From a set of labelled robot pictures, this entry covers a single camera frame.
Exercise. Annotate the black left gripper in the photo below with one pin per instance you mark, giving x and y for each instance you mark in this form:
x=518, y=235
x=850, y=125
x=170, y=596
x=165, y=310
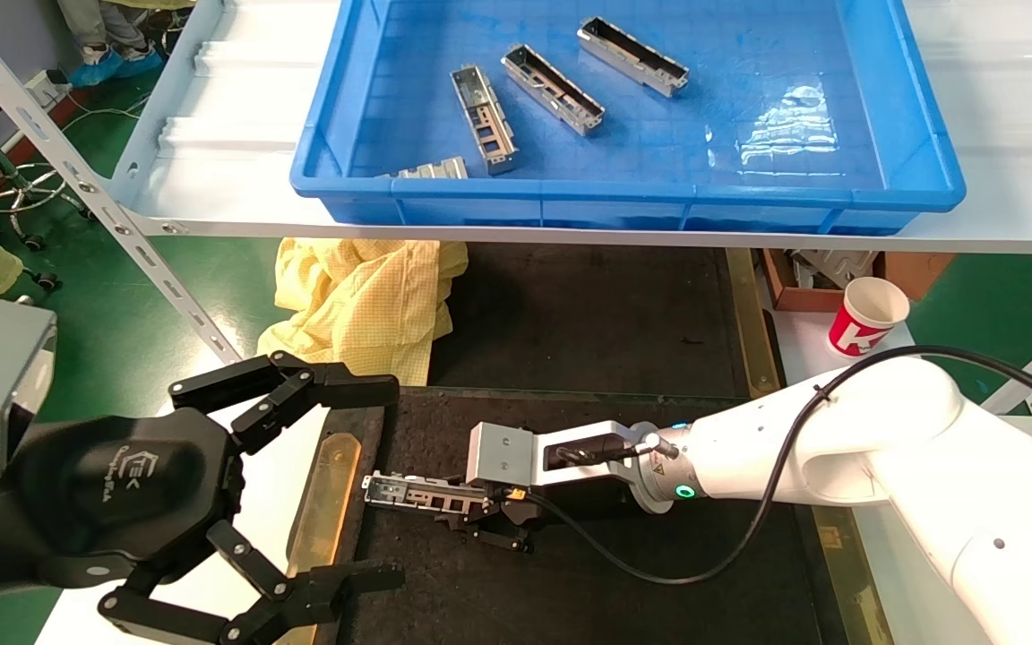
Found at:
x=113, y=493

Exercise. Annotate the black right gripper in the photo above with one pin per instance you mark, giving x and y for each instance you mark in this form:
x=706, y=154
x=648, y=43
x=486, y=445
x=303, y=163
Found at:
x=588, y=503

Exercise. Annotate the silver metal channel part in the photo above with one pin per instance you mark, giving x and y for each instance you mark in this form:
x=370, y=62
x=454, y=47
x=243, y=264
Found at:
x=435, y=169
x=637, y=63
x=408, y=491
x=553, y=90
x=491, y=134

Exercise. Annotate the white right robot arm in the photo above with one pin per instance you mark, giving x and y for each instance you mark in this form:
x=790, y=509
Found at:
x=883, y=430

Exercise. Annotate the amber translucent strip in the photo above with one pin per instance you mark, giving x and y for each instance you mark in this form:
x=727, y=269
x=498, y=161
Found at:
x=323, y=502

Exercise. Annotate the yellow checked cloth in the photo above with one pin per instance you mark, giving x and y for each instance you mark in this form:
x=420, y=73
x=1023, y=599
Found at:
x=364, y=305

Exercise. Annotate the black mat with brass rim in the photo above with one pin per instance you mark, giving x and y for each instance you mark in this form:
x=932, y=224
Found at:
x=588, y=313

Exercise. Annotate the white metal shelf board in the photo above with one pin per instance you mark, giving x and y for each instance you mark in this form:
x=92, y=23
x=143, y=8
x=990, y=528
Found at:
x=238, y=179

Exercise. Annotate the blue plastic tray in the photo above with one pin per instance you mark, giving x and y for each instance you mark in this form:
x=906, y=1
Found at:
x=623, y=152

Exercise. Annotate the red and white paper cup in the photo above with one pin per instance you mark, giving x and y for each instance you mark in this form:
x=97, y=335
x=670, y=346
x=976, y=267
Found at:
x=861, y=327

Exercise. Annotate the grey metal brackets pile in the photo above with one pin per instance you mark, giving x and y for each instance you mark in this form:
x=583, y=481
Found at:
x=829, y=264

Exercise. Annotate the white power strip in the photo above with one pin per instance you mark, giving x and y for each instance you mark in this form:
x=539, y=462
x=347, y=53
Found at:
x=46, y=88

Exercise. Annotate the brown cardboard box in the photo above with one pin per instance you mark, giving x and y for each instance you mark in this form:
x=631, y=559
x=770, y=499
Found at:
x=915, y=269

